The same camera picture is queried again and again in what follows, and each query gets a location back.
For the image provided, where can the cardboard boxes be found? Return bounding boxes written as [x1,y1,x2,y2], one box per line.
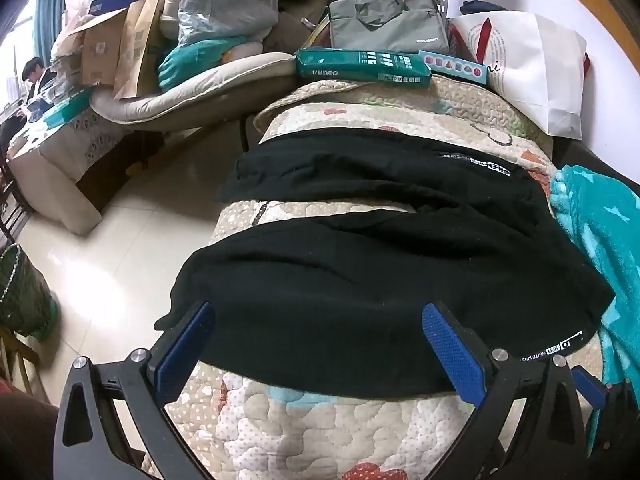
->
[112,0,166,101]

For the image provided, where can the green woven basket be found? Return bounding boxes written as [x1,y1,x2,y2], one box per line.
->
[0,242,61,338]

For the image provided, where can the dark blue cloth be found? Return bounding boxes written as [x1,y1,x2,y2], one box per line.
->
[460,0,508,16]

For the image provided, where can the teal fleece blanket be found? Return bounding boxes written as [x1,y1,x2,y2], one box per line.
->
[550,164,640,456]

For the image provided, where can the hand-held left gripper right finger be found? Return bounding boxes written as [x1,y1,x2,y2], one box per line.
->
[421,301,589,480]

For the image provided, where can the teal curtain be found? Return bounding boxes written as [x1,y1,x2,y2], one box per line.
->
[32,0,86,61]

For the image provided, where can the light blue flat box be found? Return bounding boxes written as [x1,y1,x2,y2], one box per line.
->
[417,50,488,83]

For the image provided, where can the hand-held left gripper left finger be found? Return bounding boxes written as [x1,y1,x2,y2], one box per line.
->
[52,301,216,480]

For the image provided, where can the table with patterned cloth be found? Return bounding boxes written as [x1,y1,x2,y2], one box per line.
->
[7,100,136,236]

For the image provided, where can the beige padded lounger cushion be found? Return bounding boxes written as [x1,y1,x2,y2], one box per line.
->
[90,52,301,126]

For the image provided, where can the white paper bag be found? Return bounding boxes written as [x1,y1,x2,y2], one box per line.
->
[448,10,591,141]

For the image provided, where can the green paper packet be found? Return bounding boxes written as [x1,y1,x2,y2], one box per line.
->
[294,46,433,88]

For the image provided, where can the grey laptop bag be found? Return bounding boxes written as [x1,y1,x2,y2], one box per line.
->
[327,0,448,56]

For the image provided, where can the black pants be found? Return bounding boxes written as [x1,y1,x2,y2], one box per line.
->
[154,127,616,401]

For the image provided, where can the quilted patterned bed cover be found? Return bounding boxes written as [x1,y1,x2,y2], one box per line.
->
[142,77,606,480]

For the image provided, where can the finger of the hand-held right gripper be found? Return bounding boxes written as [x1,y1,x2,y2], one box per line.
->
[571,366,632,457]

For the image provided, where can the teal cloth bundle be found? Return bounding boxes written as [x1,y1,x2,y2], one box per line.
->
[157,42,236,92]

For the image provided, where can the clear plastic bag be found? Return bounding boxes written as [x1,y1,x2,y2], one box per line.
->
[177,0,278,46]

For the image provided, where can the cardboard box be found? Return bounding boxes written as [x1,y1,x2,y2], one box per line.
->
[80,7,131,86]

